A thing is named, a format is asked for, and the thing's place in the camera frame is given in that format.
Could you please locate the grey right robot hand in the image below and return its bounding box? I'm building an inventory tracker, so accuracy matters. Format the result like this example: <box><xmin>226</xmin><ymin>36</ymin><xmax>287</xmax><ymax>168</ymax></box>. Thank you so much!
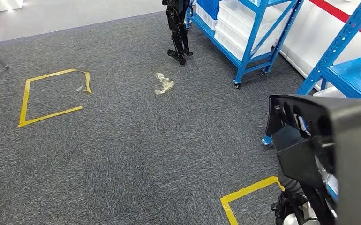
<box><xmin>316</xmin><ymin>157</ymin><xmax>339</xmax><ymax>199</ymax></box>

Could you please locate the black plastic plate bracket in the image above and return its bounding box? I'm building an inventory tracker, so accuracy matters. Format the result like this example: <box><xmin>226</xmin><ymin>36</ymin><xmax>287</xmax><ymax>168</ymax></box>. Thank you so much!
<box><xmin>265</xmin><ymin>94</ymin><xmax>361</xmax><ymax>225</ymax></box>

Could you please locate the blue metal shelf rack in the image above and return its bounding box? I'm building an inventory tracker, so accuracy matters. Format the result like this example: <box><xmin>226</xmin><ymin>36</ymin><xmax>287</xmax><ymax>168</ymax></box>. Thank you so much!
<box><xmin>185</xmin><ymin>0</ymin><xmax>305</xmax><ymax>89</ymax></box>
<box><xmin>260</xmin><ymin>0</ymin><xmax>361</xmax><ymax>147</ymax></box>

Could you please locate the white plastic crate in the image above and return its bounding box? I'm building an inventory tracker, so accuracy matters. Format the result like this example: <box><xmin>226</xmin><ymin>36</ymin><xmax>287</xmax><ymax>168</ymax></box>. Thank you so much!
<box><xmin>195</xmin><ymin>3</ymin><xmax>218</xmax><ymax>32</ymax></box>
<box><xmin>214</xmin><ymin>0</ymin><xmax>290</xmax><ymax>61</ymax></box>
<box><xmin>312</xmin><ymin>86</ymin><xmax>346</xmax><ymax>99</ymax></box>

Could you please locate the white car body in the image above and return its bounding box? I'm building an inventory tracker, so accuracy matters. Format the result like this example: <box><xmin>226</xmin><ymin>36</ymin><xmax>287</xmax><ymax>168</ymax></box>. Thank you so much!
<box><xmin>271</xmin><ymin>0</ymin><xmax>361</xmax><ymax>92</ymax></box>

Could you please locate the clear plastic scrap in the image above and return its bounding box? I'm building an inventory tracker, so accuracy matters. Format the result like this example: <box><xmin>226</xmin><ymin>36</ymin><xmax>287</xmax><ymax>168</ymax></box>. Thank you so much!
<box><xmin>154</xmin><ymin>72</ymin><xmax>175</xmax><ymax>96</ymax></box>

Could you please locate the blue plastic crate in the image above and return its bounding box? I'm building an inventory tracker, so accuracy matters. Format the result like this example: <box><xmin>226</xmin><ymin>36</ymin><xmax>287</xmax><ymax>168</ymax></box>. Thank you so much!
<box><xmin>196</xmin><ymin>0</ymin><xmax>222</xmax><ymax>20</ymax></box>

